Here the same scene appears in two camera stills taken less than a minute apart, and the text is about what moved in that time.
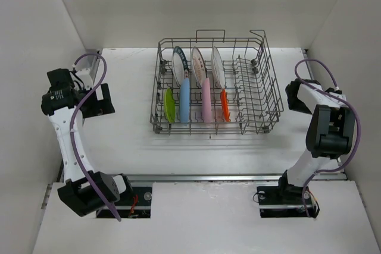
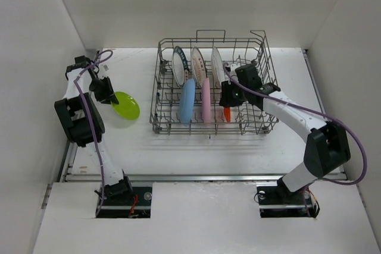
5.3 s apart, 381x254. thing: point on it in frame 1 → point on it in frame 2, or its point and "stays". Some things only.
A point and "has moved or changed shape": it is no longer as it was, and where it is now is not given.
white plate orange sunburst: [199, 66] stays
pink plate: [206, 100] stays
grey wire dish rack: [212, 85] stays
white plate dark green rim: [180, 64] stays
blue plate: [184, 100] has moved or changed shape
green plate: [169, 106] → [127, 108]
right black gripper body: [299, 106] → [234, 94]
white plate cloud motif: [218, 68] stays
